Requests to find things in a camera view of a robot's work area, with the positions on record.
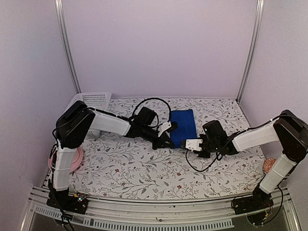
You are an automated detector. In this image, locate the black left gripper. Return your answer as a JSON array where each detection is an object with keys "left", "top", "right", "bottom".
[{"left": 141, "top": 125, "right": 175, "bottom": 150}]

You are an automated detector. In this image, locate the blue towel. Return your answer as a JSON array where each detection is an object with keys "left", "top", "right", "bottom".
[{"left": 170, "top": 109, "right": 197, "bottom": 148}]

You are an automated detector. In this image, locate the white plastic basket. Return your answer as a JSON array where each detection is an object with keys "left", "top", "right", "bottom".
[{"left": 67, "top": 91, "right": 112, "bottom": 139}]

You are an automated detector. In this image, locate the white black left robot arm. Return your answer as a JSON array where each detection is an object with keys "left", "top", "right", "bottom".
[{"left": 49, "top": 101, "right": 178, "bottom": 209}]

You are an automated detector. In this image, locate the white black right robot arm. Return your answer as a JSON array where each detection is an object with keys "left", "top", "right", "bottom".
[{"left": 193, "top": 110, "right": 308, "bottom": 210}]

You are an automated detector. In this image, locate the orange patterned round object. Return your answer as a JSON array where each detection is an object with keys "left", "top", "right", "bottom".
[{"left": 263, "top": 158, "right": 277, "bottom": 174}]

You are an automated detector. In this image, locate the pink plate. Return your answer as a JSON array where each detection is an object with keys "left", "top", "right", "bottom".
[{"left": 48, "top": 147, "right": 83, "bottom": 173}]

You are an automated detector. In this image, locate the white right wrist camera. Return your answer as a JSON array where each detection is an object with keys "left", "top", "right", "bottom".
[{"left": 180, "top": 139, "right": 203, "bottom": 152}]

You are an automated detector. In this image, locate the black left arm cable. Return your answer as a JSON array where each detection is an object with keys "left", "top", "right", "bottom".
[{"left": 131, "top": 97, "right": 173, "bottom": 128}]

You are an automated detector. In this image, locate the aluminium front rail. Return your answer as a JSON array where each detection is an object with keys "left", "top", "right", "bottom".
[{"left": 21, "top": 187, "right": 304, "bottom": 231}]

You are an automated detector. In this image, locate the right aluminium frame post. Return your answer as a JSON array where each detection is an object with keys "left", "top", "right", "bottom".
[{"left": 236, "top": 0, "right": 264, "bottom": 104}]

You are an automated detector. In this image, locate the aluminium frame post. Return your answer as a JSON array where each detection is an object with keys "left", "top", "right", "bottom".
[
  {"left": 54, "top": 0, "right": 81, "bottom": 93},
  {"left": 236, "top": 0, "right": 264, "bottom": 104}
]

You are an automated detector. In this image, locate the left aluminium frame post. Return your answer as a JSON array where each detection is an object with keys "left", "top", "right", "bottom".
[{"left": 54, "top": 0, "right": 81, "bottom": 93}]

